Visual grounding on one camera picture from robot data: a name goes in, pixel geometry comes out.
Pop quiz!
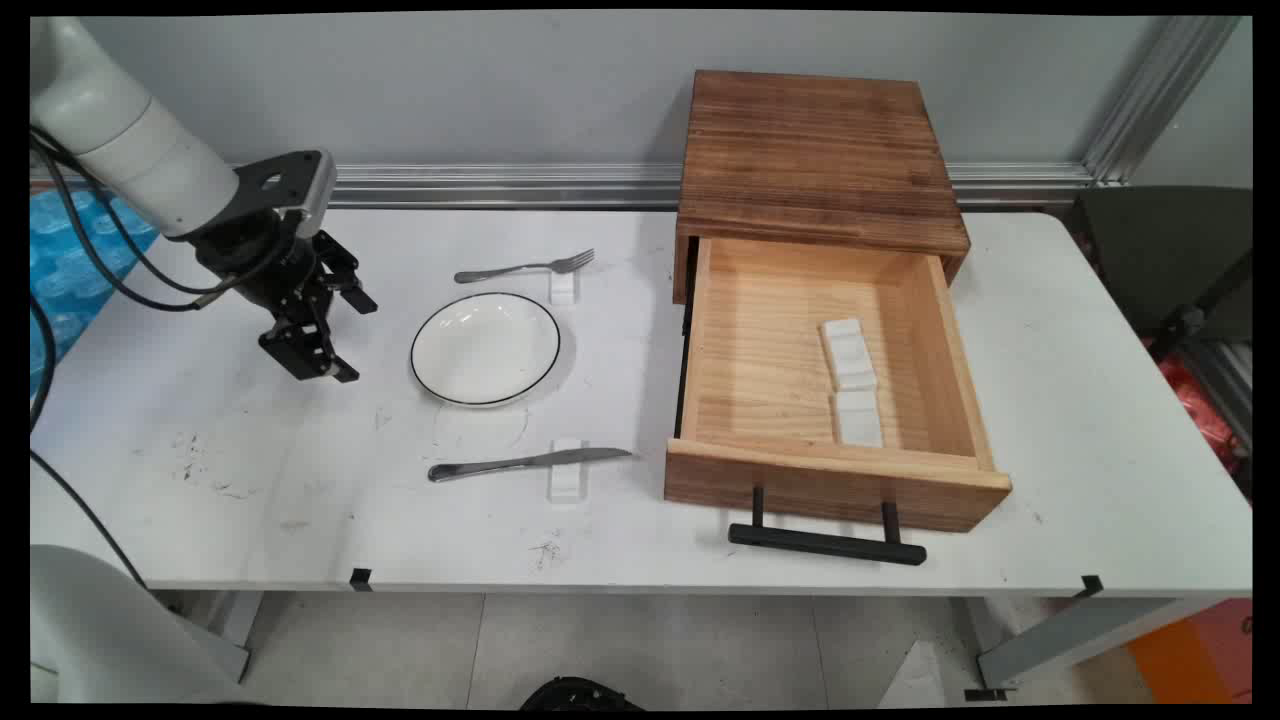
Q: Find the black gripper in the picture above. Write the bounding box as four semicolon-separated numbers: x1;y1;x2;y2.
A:
195;212;379;385

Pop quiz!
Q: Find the silver table knife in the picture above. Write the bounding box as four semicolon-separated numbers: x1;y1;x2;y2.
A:
428;447;633;483

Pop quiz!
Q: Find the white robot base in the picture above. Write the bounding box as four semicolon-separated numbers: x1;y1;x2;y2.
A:
30;544;251;706

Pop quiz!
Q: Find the white plate with black rim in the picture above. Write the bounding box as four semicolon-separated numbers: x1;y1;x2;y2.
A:
410;291;562;408

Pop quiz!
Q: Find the silver fork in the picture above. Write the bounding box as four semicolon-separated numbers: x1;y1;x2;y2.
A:
454;248;597;285

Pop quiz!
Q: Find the blue bubble wrap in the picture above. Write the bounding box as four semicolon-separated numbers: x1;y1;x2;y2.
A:
30;188;161;373

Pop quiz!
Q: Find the grey table leg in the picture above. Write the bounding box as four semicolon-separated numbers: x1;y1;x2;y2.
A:
975;597;1216;691
150;590;263;684

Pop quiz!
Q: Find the black object on floor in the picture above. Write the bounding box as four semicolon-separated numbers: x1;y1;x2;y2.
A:
520;677;646;711

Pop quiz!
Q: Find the dark wooden drawer cabinet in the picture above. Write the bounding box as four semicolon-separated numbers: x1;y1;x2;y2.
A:
672;69;972;306

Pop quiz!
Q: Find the light wooden drawer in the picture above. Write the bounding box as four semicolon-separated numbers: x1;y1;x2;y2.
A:
663;236;1013;534

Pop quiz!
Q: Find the red bag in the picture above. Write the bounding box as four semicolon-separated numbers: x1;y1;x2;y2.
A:
1155;350;1253;473

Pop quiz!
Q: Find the orange box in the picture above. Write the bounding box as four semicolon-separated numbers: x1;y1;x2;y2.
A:
1128;598;1253;704

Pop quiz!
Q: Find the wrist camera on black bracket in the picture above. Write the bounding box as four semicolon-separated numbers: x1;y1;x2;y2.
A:
235;150;338;239

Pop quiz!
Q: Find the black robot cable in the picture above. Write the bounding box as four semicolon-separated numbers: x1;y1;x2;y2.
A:
30;128;241;591
40;140;301;297

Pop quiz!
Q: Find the horizontal aluminium rail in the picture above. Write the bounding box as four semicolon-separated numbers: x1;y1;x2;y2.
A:
30;163;1096;211

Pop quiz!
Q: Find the black drawer handle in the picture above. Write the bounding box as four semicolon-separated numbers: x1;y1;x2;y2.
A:
727;486;928;567

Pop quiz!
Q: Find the slanted aluminium post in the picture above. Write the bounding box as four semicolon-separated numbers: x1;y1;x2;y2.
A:
1083;15;1241;187

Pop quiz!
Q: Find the aluminium frame bar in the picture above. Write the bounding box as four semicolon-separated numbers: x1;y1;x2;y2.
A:
1185;340;1253;443

